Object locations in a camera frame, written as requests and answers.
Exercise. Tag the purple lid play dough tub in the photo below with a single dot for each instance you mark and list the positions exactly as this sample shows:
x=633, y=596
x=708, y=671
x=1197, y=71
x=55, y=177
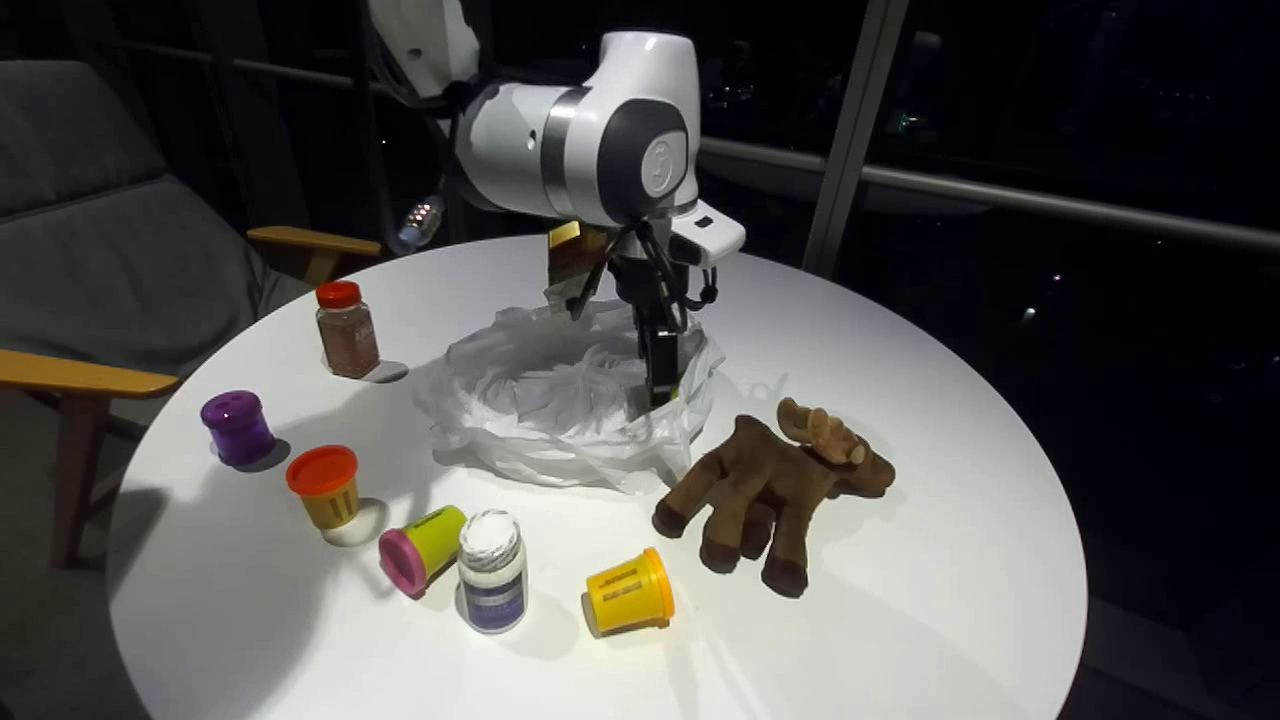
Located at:
x=239, y=427

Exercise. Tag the pink lid yellow dough tub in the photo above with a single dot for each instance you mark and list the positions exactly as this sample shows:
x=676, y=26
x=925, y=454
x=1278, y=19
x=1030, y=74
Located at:
x=423, y=549

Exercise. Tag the red lid spice jar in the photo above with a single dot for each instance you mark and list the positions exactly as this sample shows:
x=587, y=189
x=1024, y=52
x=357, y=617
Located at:
x=345, y=328

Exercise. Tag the red lid play dough tub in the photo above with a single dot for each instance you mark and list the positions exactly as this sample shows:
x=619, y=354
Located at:
x=326, y=487

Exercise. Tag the metal window railing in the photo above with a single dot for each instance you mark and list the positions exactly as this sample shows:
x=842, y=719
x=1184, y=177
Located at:
x=868, y=174

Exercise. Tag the yellow play dough tub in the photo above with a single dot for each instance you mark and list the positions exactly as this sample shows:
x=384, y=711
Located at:
x=629, y=592

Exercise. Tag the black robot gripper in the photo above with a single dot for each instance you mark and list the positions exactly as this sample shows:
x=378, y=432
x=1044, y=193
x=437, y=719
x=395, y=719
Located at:
x=661, y=302

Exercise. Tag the grey armchair with wooden arms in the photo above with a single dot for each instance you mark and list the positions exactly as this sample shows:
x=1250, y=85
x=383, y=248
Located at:
x=113, y=273

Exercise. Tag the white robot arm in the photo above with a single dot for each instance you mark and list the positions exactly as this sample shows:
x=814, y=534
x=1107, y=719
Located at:
x=610, y=157

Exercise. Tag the wrist camera mount board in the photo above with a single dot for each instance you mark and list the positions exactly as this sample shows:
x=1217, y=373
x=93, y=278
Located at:
x=579, y=253

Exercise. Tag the white plastic bag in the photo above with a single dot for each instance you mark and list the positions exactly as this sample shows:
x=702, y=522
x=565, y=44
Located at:
x=563, y=400

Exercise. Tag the brown plush moose toy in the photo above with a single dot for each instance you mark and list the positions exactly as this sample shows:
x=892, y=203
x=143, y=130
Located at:
x=762, y=491

